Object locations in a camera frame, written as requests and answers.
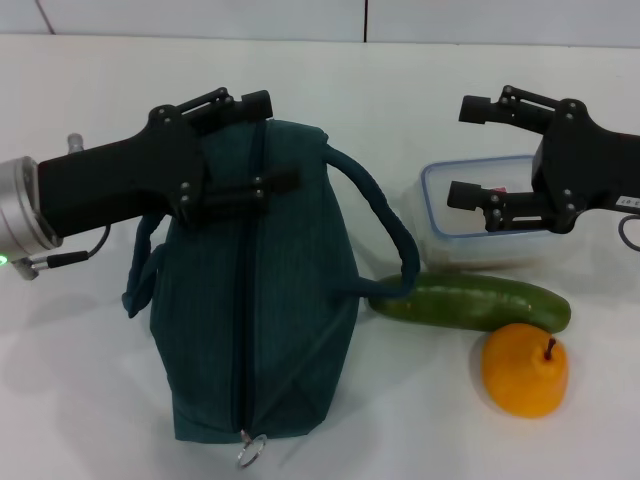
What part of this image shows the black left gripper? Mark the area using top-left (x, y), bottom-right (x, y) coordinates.
top-left (37, 87), bottom-right (302, 239)

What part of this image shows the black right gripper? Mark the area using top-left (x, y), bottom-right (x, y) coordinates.
top-left (446, 84), bottom-right (640, 236)

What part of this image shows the clear blue-rimmed plastic food container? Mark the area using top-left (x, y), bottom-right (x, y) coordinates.
top-left (412, 153), bottom-right (566, 274)

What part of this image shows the dark teal insulated lunch bag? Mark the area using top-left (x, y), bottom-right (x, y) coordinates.
top-left (121, 118), bottom-right (421, 444)

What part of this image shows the green cucumber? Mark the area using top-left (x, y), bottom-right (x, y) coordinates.
top-left (368, 272), bottom-right (572, 335)

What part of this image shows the orange-yellow pear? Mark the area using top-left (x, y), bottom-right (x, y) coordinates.
top-left (480, 322), bottom-right (570, 419)

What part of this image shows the metal zipper pull ring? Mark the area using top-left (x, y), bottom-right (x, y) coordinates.
top-left (236, 429), bottom-right (269, 471)

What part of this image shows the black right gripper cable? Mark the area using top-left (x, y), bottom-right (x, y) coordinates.
top-left (617, 214), bottom-right (640, 254)

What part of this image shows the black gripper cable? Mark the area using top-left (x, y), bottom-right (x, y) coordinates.
top-left (12, 222), bottom-right (112, 281)
top-left (617, 214), bottom-right (640, 254)

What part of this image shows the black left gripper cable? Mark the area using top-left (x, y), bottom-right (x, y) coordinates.
top-left (12, 222), bottom-right (112, 281)

